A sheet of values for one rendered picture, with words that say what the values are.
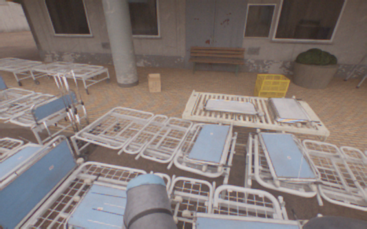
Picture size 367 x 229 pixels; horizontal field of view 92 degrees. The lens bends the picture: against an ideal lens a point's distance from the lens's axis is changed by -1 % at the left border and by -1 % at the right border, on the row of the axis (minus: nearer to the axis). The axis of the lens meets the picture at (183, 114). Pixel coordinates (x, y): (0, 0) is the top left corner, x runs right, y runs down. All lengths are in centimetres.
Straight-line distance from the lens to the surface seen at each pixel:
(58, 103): 344
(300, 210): 257
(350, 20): 745
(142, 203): 51
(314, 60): 609
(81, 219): 172
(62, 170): 210
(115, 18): 508
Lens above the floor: 190
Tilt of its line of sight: 30 degrees down
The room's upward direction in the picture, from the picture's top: straight up
